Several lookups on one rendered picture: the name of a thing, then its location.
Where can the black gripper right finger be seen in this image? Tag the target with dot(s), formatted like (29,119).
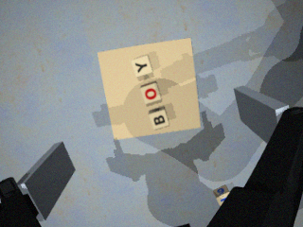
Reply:
(273,192)

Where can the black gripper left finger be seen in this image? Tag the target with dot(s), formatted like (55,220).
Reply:
(37,191)

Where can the tan square mat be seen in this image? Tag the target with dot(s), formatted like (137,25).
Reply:
(173,69)

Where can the cream block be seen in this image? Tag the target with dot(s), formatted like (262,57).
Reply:
(221,193)
(150,92)
(141,66)
(159,118)

